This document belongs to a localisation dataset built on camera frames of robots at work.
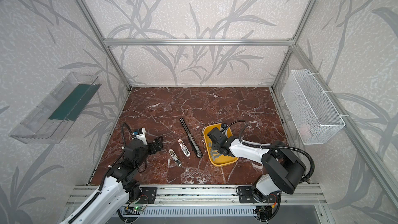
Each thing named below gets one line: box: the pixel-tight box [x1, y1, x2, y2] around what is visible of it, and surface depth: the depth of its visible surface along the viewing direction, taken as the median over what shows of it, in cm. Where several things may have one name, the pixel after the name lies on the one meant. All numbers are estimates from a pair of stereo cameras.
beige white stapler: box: [168, 148, 183, 167], surface depth 85 cm
